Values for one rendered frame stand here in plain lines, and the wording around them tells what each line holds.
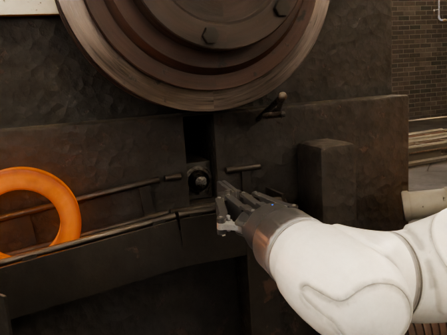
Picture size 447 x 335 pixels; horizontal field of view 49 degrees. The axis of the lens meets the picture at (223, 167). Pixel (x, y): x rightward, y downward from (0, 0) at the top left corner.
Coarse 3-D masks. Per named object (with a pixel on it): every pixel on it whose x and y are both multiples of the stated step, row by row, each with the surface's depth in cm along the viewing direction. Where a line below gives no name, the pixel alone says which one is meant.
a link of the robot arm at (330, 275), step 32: (320, 224) 55; (288, 256) 53; (320, 256) 49; (352, 256) 48; (384, 256) 50; (288, 288) 52; (320, 288) 47; (352, 288) 45; (384, 288) 45; (416, 288) 52; (320, 320) 47; (352, 320) 45; (384, 320) 45
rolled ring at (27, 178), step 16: (0, 176) 76; (16, 176) 77; (32, 176) 78; (48, 176) 78; (0, 192) 76; (48, 192) 79; (64, 192) 80; (64, 208) 80; (64, 224) 80; (80, 224) 81; (64, 240) 81; (0, 256) 79
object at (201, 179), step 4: (192, 172) 97; (196, 172) 97; (200, 172) 97; (204, 172) 97; (192, 176) 96; (196, 176) 96; (200, 176) 96; (204, 176) 96; (208, 176) 98; (188, 180) 97; (192, 180) 96; (196, 180) 95; (200, 180) 96; (204, 180) 96; (208, 180) 97; (188, 184) 97; (192, 184) 96; (196, 184) 96; (200, 184) 96; (204, 184) 96; (208, 184) 98; (192, 188) 97; (196, 188) 96; (200, 188) 96; (204, 188) 97
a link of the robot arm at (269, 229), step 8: (288, 208) 62; (272, 216) 61; (280, 216) 61; (288, 216) 60; (296, 216) 60; (304, 216) 60; (264, 224) 61; (272, 224) 60; (280, 224) 59; (288, 224) 58; (256, 232) 62; (264, 232) 60; (272, 232) 59; (280, 232) 58; (256, 240) 61; (264, 240) 60; (272, 240) 58; (256, 248) 61; (264, 248) 59; (256, 256) 62; (264, 256) 59; (264, 264) 60
